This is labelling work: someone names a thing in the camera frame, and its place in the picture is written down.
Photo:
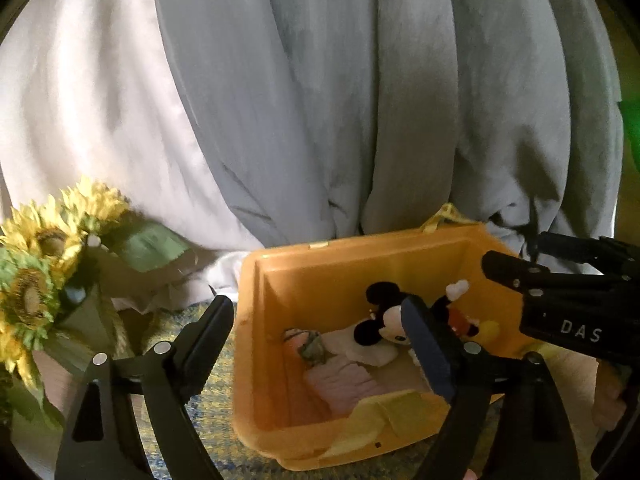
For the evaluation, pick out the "orange plastic basket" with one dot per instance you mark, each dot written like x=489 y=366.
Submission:
x=280 y=360

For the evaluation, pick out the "grey curtain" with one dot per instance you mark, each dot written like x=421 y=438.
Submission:
x=350 y=85

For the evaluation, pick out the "pale pink curtain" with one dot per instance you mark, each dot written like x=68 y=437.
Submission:
x=75 y=110

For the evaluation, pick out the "mouse plush toy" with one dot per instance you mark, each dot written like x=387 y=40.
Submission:
x=387 y=322

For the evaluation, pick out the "white plush with ears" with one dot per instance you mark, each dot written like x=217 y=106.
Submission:
x=345 y=342

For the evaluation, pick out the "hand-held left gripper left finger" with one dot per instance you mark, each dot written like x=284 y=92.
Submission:
x=212 y=330

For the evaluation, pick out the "grey-green ribbed vase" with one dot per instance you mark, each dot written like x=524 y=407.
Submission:
x=85 y=320

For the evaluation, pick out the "person's right hand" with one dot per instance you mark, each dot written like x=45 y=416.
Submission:
x=607 y=395

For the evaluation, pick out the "pale knitted soft cloth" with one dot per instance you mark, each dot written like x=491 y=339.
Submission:
x=345 y=385

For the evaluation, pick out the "green frog plush toy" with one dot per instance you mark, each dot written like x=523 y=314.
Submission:
x=310 y=345

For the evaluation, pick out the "yellow blue plaid blanket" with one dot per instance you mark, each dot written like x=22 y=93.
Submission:
x=220 y=410

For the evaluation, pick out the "sunflower bouquet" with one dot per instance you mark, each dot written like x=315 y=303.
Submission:
x=40 y=270

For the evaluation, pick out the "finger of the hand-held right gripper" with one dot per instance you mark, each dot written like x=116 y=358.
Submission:
x=510 y=272
x=575 y=252

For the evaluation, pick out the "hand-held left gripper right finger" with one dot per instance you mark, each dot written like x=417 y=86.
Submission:
x=425 y=345

